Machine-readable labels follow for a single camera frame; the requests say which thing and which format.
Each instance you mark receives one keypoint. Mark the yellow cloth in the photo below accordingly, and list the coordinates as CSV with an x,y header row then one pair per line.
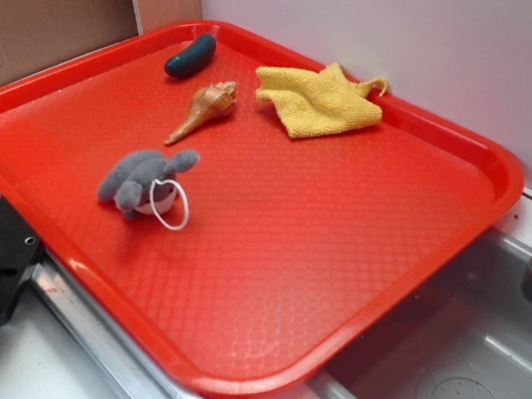
x,y
313,104

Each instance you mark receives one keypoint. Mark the red plastic tray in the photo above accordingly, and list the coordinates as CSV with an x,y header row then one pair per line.
x,y
293,247

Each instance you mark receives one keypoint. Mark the tan conch seashell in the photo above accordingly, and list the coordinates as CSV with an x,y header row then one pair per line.
x,y
212,102

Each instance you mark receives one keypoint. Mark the grey plush toy with loop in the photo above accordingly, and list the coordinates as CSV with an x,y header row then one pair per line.
x,y
145,182

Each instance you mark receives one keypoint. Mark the dark green toy cucumber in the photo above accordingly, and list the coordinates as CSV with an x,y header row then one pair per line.
x,y
192,59

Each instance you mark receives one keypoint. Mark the grey plastic sink basin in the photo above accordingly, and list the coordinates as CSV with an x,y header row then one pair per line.
x,y
465,334

